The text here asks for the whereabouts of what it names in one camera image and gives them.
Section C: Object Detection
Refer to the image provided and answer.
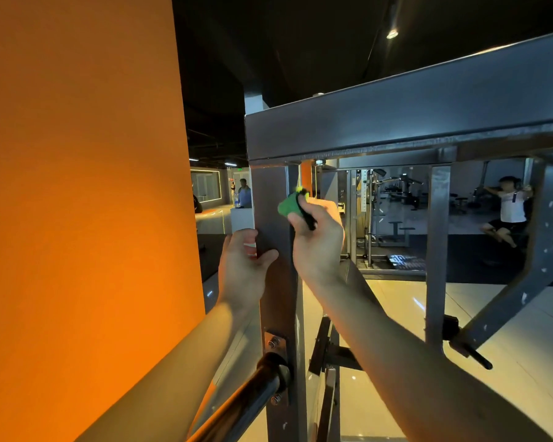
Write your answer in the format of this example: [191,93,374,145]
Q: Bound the green cleaning cloth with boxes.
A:
[276,187,318,231]

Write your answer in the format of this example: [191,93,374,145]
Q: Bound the lit frame wall panel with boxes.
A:
[190,168,224,204]

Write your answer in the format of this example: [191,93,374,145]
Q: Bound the person's left hand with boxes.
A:
[218,228,280,314]

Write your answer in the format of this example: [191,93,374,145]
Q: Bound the person's left forearm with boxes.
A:
[76,299,259,442]

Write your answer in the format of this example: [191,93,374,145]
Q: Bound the grey steel gym machine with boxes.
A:
[244,30,553,442]

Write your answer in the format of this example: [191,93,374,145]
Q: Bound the person's right hand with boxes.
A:
[288,196,347,289]

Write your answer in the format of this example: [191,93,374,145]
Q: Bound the grey cable machine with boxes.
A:
[350,168,427,273]

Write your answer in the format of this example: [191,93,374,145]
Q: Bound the person's right forearm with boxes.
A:
[304,276,553,442]

